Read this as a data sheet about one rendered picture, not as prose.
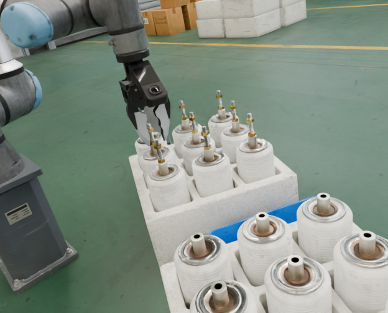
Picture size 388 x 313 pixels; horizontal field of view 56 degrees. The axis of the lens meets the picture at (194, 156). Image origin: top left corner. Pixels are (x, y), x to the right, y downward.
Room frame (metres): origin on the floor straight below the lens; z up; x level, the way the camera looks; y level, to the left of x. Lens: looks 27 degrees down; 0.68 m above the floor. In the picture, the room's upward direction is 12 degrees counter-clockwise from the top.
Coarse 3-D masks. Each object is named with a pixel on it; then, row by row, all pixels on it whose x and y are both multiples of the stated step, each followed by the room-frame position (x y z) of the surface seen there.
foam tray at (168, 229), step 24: (288, 168) 0.81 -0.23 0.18; (144, 192) 0.85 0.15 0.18; (192, 192) 0.80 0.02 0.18; (240, 192) 0.75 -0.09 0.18; (264, 192) 0.76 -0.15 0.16; (288, 192) 0.77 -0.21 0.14; (144, 216) 0.74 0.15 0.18; (168, 216) 0.72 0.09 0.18; (192, 216) 0.73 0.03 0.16; (216, 216) 0.74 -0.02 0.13; (240, 216) 0.75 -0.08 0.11; (168, 240) 0.72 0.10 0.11
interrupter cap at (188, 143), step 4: (200, 136) 0.96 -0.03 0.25; (188, 140) 0.95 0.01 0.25; (192, 140) 0.95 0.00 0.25; (208, 140) 0.92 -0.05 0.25; (184, 144) 0.93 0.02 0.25; (188, 144) 0.92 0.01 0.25; (192, 144) 0.93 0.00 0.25; (196, 144) 0.92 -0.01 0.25; (200, 144) 0.91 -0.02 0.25; (204, 144) 0.90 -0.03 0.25
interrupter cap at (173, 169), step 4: (168, 164) 0.83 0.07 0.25; (172, 164) 0.83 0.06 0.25; (156, 168) 0.82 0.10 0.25; (168, 168) 0.81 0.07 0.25; (172, 168) 0.81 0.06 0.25; (176, 168) 0.80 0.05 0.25; (152, 172) 0.81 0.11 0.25; (156, 172) 0.80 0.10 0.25; (172, 172) 0.79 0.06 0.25; (176, 172) 0.78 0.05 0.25; (152, 176) 0.78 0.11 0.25; (156, 176) 0.78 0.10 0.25; (160, 176) 0.78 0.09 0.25; (164, 176) 0.77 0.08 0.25; (168, 176) 0.77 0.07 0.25; (172, 176) 0.77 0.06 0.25; (156, 180) 0.77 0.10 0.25; (160, 180) 0.76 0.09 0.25
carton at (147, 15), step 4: (156, 8) 5.30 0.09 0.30; (160, 8) 5.15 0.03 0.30; (144, 12) 5.15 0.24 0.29; (148, 12) 5.08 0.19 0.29; (144, 16) 5.17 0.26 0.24; (148, 16) 5.09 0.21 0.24; (152, 16) 5.03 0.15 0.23; (144, 20) 5.18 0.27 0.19; (148, 20) 5.11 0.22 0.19; (152, 20) 5.02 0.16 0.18; (144, 24) 5.21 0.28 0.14; (148, 24) 5.13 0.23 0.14; (152, 24) 5.04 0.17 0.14; (148, 28) 5.15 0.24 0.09; (152, 28) 5.06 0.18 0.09; (148, 32) 5.16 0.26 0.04; (152, 32) 5.08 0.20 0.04; (156, 32) 5.03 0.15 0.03
